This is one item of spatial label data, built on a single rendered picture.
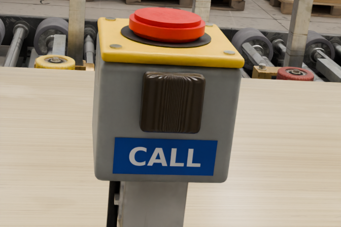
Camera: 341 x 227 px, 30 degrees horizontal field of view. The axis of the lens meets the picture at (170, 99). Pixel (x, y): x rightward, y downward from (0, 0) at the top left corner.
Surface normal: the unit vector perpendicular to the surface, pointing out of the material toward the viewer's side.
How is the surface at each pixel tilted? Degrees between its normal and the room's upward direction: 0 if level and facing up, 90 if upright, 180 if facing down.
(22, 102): 0
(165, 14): 0
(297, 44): 90
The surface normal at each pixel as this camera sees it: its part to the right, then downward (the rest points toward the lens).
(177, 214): 0.13, 0.36
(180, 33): 0.34, 0.36
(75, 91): 0.09, -0.94
